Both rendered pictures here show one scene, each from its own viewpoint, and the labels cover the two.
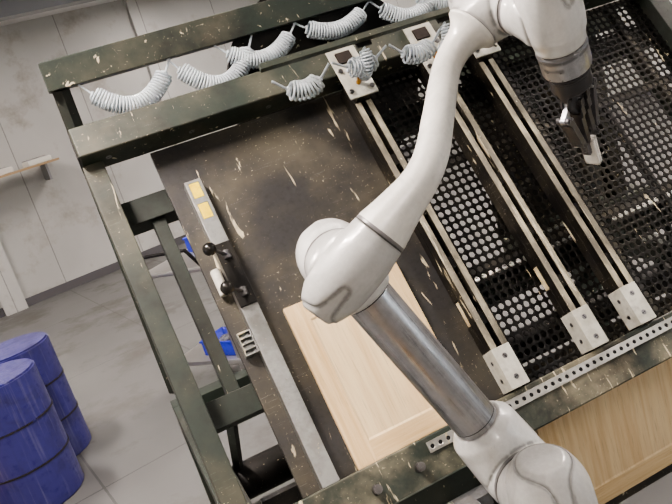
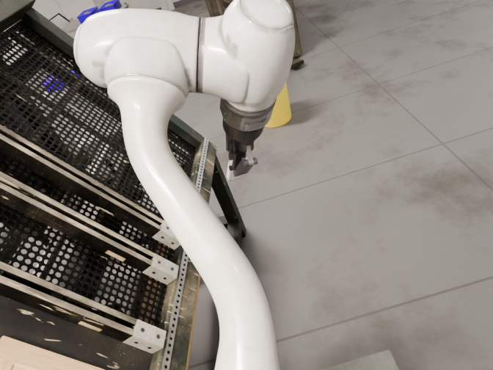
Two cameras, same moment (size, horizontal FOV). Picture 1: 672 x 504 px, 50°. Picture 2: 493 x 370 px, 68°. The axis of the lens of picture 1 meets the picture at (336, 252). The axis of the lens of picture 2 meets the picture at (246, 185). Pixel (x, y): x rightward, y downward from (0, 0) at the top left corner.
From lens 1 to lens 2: 1.05 m
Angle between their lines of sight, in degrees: 56
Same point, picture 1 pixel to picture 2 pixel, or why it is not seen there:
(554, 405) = (183, 331)
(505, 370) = (150, 339)
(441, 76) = (174, 176)
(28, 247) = not seen: outside the picture
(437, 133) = (238, 256)
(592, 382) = (187, 297)
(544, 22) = (279, 74)
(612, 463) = not seen: hidden behind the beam
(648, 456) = not seen: hidden behind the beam
